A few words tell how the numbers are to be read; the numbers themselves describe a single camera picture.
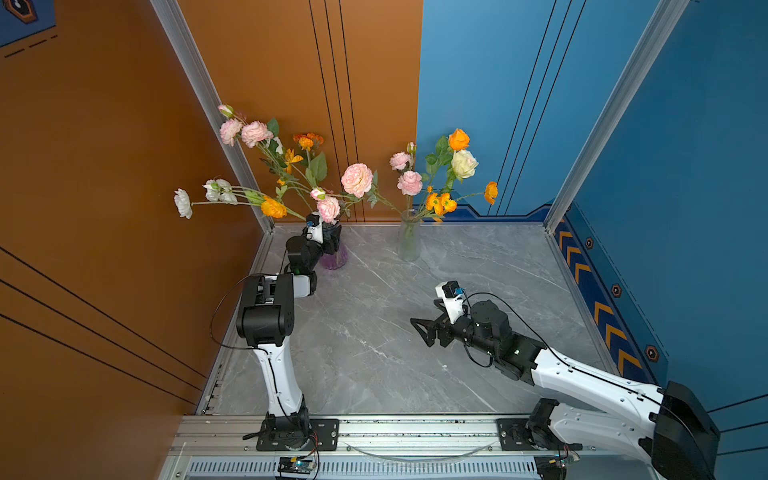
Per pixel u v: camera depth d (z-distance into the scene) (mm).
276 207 713
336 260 1023
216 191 720
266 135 753
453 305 655
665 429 399
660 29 712
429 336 667
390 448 724
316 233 868
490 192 796
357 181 682
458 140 870
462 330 644
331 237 899
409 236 1023
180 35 720
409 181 867
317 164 892
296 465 707
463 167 740
